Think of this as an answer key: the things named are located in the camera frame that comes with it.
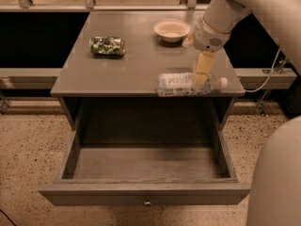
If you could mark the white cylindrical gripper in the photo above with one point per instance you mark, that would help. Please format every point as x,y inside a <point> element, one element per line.
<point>207,38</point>

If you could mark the clear plastic water bottle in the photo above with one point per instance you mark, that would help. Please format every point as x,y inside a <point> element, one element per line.
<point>181,84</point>

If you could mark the grey drawer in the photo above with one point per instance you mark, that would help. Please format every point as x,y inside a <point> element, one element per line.
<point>123,163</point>

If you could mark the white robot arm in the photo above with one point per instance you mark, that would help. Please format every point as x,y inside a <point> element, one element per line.
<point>275,194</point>

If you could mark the round metal drawer knob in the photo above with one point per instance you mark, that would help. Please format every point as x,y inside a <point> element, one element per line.
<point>147,202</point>

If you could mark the white paper bowl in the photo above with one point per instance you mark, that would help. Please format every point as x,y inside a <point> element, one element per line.
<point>172,30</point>

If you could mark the green crushed soda can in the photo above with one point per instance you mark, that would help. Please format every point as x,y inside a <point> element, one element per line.
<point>107,46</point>

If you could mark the grey wooden cabinet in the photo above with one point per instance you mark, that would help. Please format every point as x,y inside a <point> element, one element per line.
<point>97,89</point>

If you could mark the grey metal railing frame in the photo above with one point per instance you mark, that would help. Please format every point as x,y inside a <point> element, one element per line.
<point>47,7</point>

